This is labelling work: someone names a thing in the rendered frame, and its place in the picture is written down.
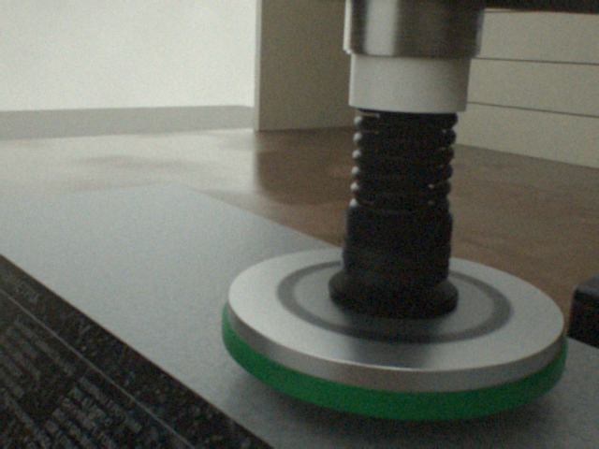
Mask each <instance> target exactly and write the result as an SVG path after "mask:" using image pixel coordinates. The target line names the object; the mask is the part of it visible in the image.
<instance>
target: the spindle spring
mask: <svg viewBox="0 0 599 449"><path fill-rule="evenodd" d="M356 108H357V110H359V111H361V112H365V113H379V114H425V113H433V112H406V111H391V110H380V109H364V108H358V107H356ZM458 121H459V115H458V114H457V113H456V112H446V113H436V117H428V118H377V116H368V115H361V116H358V117H357V118H356V119H355V126H356V127H357V128H358V129H361V130H369V131H383V132H424V131H434V135H424V136H380V135H376V132H360V133H357V134H356V135H355V137H354V141H355V144H356V145H358V146H359V147H362V148H361V149H357V150H355V151H354V152H353V159H354V160H355V161H356V162H357V163H358V164H360V165H358V166H355V167H354V169H353V171H352V176H353V179H354V180H356V181H357V182H355V183H354V184H353V185H352V186H351V193H352V195H353V196H354V197H356V198H354V199H353V200H352V201H351V203H350V208H351V209H352V210H354V211H356V212H358V213H361V214H365V215H368V216H372V217H377V218H383V219H390V220H425V219H430V218H434V217H437V216H440V215H442V214H444V213H446V212H447V211H448V209H449V207H450V200H449V199H448V197H447V196H448V195H449V193H450V192H451V190H452V186H451V182H450V181H449V180H448V179H450V178H451V177H452V174H453V171H454V169H453V167H452V165H450V162H451V161H452V160H453V159H454V157H455V151H454V148H453V147H452V146H450V144H452V143H454V142H455V141H456V138H457V133H456V132H455V130H454V129H453V128H452V127H454V126H455V125H456V124H457V122H458ZM374 149H376V150H390V151H418V150H431V149H433V151H432V152H429V153H416V154H390V153H376V152H374ZM374 167H380V168H427V167H431V169H434V170H431V171H423V172H383V171H373V168H374ZM373 185H381V186H397V187H410V186H425V185H432V186H435V187H432V188H427V189H419V190H385V189H375V188H373ZM362 200H366V201H372V202H378V203H390V204H416V203H426V202H433V203H434V204H431V205H427V206H419V207H383V206H375V205H369V204H365V203H363V201H362Z"/></svg>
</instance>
